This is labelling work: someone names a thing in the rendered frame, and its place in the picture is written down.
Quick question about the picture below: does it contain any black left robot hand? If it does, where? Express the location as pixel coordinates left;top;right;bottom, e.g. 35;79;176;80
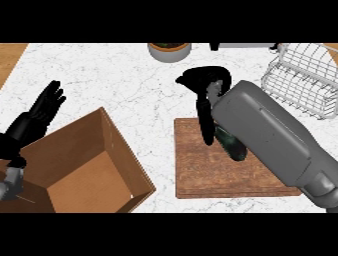
0;79;67;169

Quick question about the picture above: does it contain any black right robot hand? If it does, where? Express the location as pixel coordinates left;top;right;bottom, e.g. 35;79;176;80
173;65;234;147

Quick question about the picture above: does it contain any brown wooden cutting board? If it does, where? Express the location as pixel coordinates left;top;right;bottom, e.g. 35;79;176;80
172;117;303;200

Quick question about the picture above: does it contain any grey pot with plant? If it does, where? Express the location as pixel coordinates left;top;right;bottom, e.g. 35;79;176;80
145;43;193;64

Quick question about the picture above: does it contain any grey appliance with black feet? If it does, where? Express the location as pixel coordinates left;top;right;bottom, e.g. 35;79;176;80
207;43;283;52

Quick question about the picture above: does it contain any open brown cardboard box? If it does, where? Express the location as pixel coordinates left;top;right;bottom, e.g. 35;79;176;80
0;106;157;214

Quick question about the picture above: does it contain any white wire tiered basket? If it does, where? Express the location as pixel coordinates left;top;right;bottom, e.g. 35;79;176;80
259;43;338;121

